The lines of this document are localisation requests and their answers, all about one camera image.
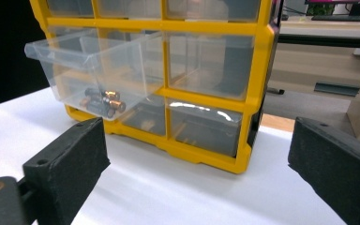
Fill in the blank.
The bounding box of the wooden cabinet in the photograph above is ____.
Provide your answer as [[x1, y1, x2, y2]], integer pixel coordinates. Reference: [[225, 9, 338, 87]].
[[262, 41, 360, 148]]

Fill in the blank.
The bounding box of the grey cabinet handle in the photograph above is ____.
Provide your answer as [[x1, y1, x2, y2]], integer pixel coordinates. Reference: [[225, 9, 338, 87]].
[[313, 81, 360, 98]]

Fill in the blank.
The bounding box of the single clear plastic drawer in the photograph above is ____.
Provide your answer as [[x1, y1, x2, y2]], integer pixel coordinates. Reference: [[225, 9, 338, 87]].
[[23, 28, 165, 122]]

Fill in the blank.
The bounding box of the black keyboard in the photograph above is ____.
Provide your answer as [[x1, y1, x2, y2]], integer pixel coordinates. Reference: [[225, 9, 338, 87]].
[[310, 14, 360, 23]]

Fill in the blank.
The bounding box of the black copper battery pack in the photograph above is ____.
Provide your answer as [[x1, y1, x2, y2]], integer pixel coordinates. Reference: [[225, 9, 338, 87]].
[[79, 87, 128, 119]]

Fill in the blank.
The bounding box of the yellow black organizer cabinet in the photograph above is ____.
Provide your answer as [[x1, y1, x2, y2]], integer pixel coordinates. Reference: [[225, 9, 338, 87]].
[[28, 0, 285, 175]]

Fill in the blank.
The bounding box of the green plant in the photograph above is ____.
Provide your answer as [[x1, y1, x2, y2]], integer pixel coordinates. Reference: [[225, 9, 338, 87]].
[[306, 3, 338, 17]]

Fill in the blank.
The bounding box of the set of clear cabinet bins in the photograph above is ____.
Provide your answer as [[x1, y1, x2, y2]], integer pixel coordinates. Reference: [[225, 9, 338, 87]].
[[45, 0, 263, 158]]

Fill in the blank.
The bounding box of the black frame crossbar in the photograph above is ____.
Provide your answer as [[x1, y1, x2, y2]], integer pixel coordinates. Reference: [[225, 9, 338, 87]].
[[277, 33, 360, 50]]

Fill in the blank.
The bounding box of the light desk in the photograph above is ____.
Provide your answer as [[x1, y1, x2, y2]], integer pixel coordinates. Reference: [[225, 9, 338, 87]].
[[279, 15, 360, 40]]

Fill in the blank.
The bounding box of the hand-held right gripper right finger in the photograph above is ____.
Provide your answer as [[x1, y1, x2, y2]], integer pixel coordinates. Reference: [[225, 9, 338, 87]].
[[287, 116, 360, 225]]

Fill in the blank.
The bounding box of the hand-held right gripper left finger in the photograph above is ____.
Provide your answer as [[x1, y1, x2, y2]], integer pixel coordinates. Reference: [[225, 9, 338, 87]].
[[22, 116, 112, 225]]

